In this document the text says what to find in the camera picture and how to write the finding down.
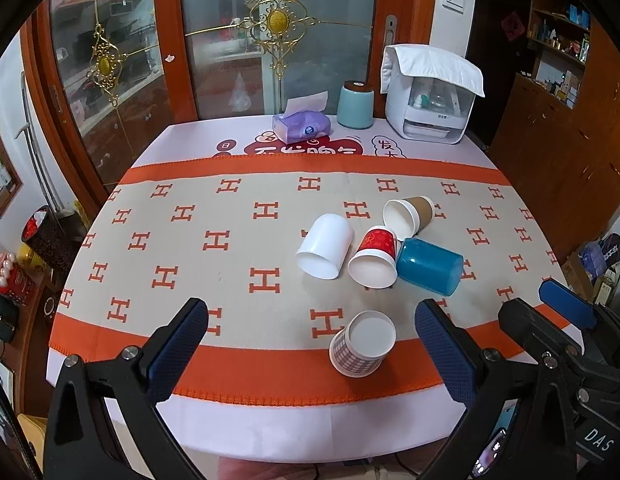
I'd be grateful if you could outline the wooden framed picture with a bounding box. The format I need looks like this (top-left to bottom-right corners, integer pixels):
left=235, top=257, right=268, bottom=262
left=0, top=104, right=25, bottom=219

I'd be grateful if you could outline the plaid paper cup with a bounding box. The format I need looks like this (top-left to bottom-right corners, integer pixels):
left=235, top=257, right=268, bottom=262
left=329, top=310, right=397, bottom=378

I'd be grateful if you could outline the blue plastic cup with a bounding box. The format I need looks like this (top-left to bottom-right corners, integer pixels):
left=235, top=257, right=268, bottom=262
left=395, top=237, right=465, bottom=297

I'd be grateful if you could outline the white countertop appliance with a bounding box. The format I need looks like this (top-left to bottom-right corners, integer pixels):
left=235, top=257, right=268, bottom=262
left=384, top=66, right=477, bottom=145

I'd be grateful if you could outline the light blue canister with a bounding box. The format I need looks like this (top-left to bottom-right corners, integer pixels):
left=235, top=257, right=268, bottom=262
left=336, top=80, right=376, bottom=130

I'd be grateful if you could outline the white folded cloth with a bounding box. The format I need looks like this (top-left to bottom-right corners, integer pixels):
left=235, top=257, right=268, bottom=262
left=379, top=43, right=486, bottom=99

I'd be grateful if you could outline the red box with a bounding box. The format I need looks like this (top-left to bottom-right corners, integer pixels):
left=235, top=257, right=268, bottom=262
left=0, top=252, right=29, bottom=307

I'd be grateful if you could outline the dark waste bin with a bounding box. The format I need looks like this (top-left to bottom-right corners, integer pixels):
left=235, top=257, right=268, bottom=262
left=22, top=205, right=74, bottom=277

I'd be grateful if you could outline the brown paper cup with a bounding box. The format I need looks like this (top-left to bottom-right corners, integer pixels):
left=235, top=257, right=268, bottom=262
left=382, top=195, right=436, bottom=242

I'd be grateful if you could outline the glass sliding door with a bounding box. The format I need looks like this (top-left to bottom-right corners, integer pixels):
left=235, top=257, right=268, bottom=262
left=20, top=0, right=199, bottom=207
left=180, top=0, right=439, bottom=125

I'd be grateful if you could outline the metal pole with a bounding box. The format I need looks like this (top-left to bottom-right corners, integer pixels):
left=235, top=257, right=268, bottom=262
left=18, top=72, right=66, bottom=212

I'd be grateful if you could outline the wooden wall shelf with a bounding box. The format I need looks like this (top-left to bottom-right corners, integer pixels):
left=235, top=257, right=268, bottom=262
left=527, top=0, right=594, bottom=111

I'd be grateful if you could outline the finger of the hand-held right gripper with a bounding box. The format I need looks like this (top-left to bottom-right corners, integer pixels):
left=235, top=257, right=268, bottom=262
left=538, top=277, right=620, bottom=361
left=498, top=298, right=584, bottom=360

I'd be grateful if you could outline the red paper decoration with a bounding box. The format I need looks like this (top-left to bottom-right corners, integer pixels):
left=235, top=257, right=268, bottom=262
left=500, top=9, right=525, bottom=44

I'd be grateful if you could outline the white plastic cup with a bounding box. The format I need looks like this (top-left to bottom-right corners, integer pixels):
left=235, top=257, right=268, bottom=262
left=295, top=212, right=355, bottom=280

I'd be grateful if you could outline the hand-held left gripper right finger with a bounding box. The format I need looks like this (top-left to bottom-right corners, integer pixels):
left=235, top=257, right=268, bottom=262
left=414, top=298, right=577, bottom=480

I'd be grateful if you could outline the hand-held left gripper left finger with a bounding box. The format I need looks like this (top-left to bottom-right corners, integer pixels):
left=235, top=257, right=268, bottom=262
left=43, top=297, right=211, bottom=480

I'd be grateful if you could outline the wooden cabinet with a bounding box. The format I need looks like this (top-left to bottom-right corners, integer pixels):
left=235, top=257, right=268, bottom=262
left=489, top=20, right=620, bottom=263

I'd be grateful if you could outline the red paper cup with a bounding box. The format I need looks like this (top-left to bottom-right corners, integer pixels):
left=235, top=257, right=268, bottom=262
left=347, top=225, right=399, bottom=290

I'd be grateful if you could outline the yellow container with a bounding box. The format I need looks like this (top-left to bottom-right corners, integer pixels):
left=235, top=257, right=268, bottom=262
left=16, top=242, right=46, bottom=274

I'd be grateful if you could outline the cardboard box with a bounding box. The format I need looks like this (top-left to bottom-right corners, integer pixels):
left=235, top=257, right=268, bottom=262
left=561, top=232, right=620, bottom=307

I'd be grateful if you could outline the purple tissue pack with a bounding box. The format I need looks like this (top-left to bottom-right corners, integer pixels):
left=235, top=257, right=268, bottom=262
left=272, top=92, right=332, bottom=144

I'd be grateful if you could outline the orange patterned table runner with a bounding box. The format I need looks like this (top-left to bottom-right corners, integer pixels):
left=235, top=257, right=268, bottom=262
left=47, top=156, right=591, bottom=407

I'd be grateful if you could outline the white printed tablecloth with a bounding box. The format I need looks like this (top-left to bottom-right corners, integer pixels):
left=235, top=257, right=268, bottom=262
left=44, top=114, right=511, bottom=462

